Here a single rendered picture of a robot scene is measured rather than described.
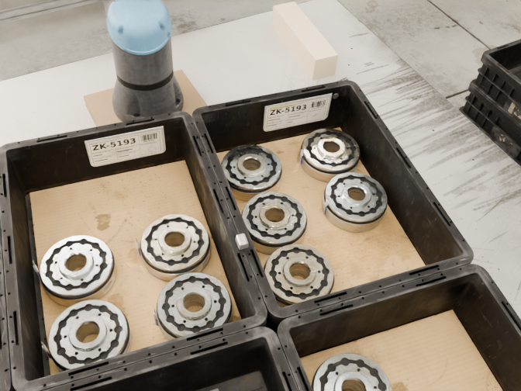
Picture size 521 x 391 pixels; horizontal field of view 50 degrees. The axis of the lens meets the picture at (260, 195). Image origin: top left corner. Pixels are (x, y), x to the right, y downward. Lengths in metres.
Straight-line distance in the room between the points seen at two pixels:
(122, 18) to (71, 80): 0.33
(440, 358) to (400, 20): 2.34
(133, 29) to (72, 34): 1.73
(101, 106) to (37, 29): 1.64
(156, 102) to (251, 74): 0.30
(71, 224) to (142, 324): 0.21
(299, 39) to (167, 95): 0.39
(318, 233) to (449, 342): 0.25
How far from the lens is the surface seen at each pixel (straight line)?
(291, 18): 1.47
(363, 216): 0.89
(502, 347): 0.81
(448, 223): 0.84
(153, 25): 1.09
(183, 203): 0.92
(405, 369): 0.81
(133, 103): 1.18
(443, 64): 2.77
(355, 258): 0.88
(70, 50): 2.70
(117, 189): 0.95
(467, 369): 0.84
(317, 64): 1.35
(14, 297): 0.75
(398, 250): 0.91
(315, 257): 0.83
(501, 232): 1.17
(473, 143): 1.32
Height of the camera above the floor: 1.55
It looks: 50 degrees down
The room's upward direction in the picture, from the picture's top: 5 degrees clockwise
